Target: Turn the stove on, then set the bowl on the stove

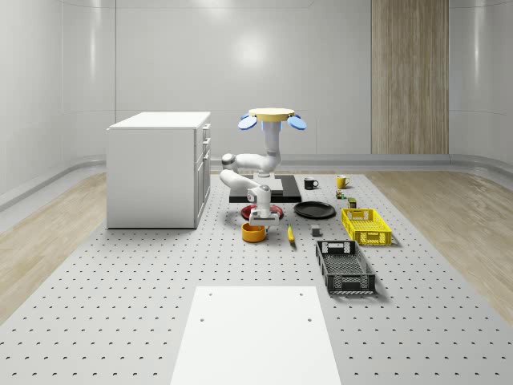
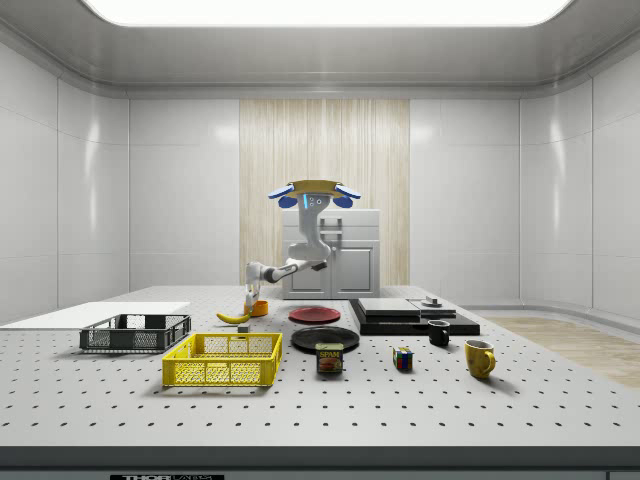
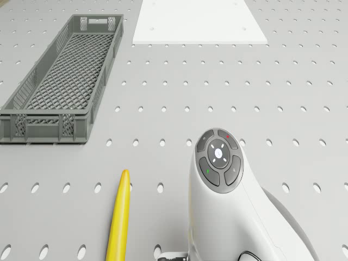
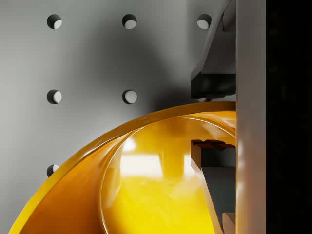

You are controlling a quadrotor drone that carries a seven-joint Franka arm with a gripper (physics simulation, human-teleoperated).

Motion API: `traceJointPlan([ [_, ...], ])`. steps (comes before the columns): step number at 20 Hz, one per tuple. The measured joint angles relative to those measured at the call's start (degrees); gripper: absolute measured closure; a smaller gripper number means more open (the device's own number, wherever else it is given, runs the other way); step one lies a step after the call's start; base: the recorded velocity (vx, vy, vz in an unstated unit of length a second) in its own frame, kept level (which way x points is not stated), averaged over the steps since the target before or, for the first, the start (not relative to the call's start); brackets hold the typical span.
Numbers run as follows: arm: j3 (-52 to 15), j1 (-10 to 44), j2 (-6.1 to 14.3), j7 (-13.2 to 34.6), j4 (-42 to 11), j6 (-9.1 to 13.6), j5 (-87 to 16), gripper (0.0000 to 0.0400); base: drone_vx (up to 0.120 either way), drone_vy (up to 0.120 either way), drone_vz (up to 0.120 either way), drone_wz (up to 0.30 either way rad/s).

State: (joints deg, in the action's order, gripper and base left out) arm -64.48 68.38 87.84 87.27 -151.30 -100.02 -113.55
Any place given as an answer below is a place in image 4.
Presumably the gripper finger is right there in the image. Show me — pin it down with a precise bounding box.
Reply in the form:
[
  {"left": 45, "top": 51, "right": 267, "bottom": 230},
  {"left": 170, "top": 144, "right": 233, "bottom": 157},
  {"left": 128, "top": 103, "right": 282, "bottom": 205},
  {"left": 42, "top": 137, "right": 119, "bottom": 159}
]
[
  {"left": 190, "top": 0, "right": 237, "bottom": 102},
  {"left": 191, "top": 139, "right": 237, "bottom": 234}
]

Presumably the yellow bowl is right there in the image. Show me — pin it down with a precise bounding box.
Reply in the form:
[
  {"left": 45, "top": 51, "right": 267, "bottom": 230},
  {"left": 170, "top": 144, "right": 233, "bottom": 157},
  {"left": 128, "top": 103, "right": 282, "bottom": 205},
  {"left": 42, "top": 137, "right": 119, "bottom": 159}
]
[{"left": 8, "top": 100, "right": 237, "bottom": 234}]

